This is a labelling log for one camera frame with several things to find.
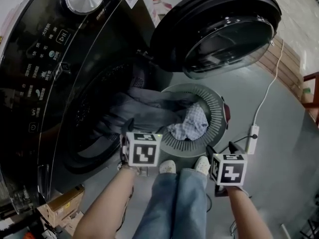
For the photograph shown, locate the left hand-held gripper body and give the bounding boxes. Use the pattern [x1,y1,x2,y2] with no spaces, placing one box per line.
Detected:
[119,132,163,177]

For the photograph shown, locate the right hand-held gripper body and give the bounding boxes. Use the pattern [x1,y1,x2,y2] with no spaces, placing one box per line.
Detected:
[210,153,249,198]

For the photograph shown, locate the dark grey garment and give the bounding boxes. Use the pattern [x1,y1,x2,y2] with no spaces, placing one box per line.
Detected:
[96,85,198,137]

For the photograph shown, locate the blue checked clothes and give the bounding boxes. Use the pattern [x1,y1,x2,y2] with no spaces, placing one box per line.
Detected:
[166,103,210,142]

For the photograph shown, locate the green slotted laundry basket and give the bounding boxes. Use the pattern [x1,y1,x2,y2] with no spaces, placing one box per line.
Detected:
[158,83,232,157]

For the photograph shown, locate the black washing machine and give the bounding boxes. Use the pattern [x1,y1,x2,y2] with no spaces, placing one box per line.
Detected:
[0,0,176,218]

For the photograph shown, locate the person's right forearm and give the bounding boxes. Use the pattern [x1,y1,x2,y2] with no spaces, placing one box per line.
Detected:
[225,185,273,239]

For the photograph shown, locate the person's left forearm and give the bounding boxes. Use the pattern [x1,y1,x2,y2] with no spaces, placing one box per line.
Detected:
[72,167,137,239]

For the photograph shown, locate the round black machine door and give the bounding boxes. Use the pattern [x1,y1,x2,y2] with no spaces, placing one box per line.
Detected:
[149,0,283,81]

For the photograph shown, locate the person's right white shoe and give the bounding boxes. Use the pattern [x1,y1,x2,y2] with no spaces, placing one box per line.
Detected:
[193,155,211,176]

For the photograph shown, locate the person's white shoe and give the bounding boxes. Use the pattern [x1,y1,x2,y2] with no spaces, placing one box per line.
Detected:
[159,159,177,174]
[193,155,211,176]

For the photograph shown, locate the white power strip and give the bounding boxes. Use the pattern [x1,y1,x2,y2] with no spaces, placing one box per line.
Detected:
[246,124,260,155]

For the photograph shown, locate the person's left white shoe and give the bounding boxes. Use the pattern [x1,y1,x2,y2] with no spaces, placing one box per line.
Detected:
[159,159,177,174]

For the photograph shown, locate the person's blue jeans legs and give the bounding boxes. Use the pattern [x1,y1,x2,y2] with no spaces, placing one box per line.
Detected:
[138,167,209,239]

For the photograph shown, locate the cardboard box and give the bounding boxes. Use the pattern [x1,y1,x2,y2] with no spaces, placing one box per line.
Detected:
[36,184,86,237]

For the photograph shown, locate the wooden slat pallet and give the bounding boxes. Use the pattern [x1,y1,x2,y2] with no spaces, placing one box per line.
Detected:
[256,36,311,102]

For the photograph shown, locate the red-brown wooden table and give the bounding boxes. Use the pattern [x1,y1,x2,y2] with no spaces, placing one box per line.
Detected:
[301,71,319,128]

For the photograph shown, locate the black plug cable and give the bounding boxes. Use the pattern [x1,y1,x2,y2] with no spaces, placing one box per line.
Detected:
[233,133,258,146]

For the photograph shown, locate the white power cable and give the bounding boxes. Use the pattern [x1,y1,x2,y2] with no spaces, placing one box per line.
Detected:
[252,37,285,126]

